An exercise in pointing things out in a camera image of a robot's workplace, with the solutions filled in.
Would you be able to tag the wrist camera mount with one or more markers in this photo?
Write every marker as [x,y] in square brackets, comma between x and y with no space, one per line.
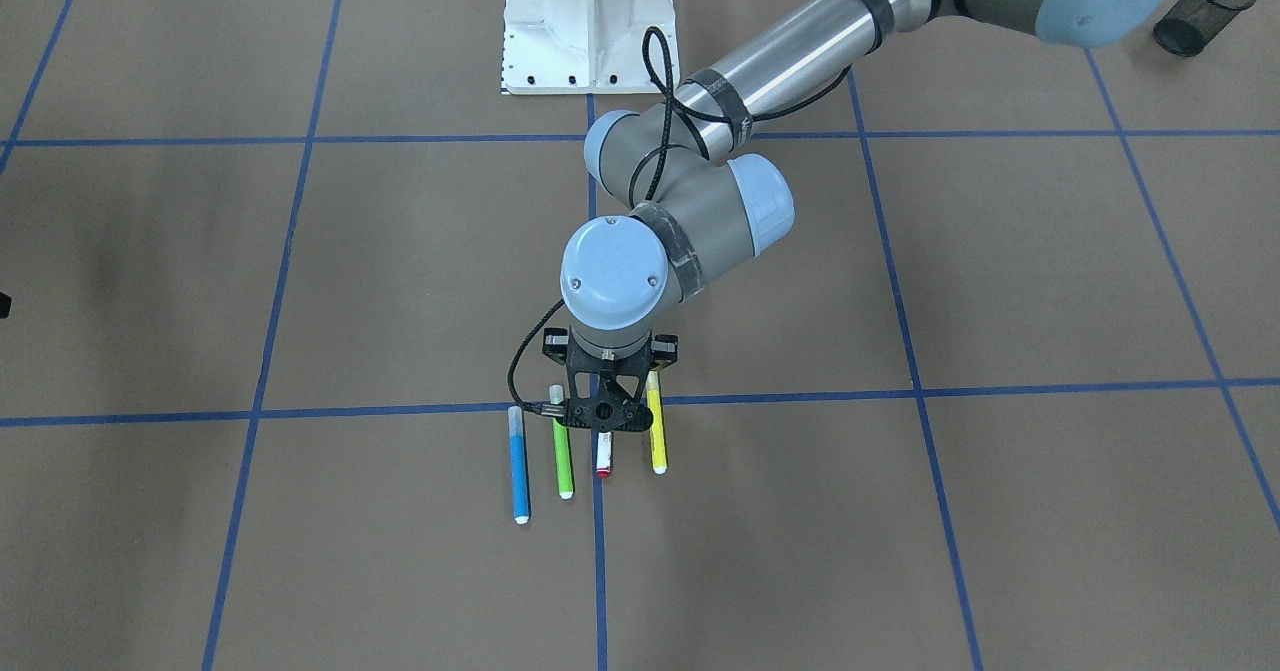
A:
[606,395]

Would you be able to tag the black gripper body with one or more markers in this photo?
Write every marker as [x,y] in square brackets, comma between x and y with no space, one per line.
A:
[555,344]

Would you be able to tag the blue highlighter pen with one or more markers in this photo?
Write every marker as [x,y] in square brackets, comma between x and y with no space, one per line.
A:
[518,469]

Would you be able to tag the yellow highlighter pen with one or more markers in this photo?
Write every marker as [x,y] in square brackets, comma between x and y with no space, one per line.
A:
[657,431]

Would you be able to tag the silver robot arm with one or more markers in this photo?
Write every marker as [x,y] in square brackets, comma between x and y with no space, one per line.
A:
[697,205]

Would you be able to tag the black mesh cup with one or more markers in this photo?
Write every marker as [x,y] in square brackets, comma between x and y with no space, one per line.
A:
[1191,25]

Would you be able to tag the red whiteboard marker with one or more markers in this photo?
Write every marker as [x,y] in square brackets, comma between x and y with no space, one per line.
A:
[603,455]

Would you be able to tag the brown paper table mat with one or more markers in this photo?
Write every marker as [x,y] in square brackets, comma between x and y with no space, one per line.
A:
[1004,398]

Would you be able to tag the green highlighter pen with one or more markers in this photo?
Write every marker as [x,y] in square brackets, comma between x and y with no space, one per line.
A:
[566,487]

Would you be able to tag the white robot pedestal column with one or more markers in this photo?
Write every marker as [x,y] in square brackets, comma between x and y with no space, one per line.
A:
[582,46]

